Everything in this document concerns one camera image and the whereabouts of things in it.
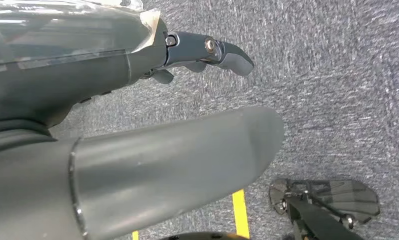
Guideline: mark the yellow floor tape square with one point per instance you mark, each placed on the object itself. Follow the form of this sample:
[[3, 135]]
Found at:
[[241, 215]]

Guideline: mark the black round robot shell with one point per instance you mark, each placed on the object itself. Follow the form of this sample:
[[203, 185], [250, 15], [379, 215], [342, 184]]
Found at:
[[202, 236]]

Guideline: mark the black robot foot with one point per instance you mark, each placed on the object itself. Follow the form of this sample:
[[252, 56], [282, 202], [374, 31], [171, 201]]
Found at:
[[338, 198]]

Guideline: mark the robot left arm ribbed sleeve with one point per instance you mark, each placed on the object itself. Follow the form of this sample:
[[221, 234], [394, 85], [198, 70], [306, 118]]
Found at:
[[14, 136]]

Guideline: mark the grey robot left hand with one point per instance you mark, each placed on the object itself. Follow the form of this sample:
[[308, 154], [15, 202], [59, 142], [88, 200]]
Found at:
[[153, 172]]

